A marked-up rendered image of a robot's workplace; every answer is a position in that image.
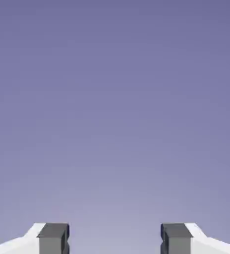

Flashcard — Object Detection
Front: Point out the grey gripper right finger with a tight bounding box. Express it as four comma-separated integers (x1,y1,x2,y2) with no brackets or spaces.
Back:
160,222,230,254

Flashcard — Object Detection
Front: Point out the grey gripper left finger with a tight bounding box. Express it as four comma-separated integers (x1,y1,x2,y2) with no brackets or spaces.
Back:
0,222,70,254

